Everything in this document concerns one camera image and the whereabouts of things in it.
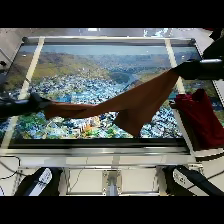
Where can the brown T-shirt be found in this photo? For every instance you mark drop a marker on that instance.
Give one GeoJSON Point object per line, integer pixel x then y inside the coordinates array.
{"type": "Point", "coordinates": [140, 100]}

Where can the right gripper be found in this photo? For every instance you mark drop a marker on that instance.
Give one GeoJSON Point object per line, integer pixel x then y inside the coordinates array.
{"type": "Point", "coordinates": [191, 70]}

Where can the red garment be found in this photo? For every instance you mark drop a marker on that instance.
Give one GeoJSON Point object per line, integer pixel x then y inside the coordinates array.
{"type": "Point", "coordinates": [201, 120]}

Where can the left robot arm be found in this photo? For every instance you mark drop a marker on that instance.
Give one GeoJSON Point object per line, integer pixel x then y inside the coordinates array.
{"type": "Point", "coordinates": [16, 106]}

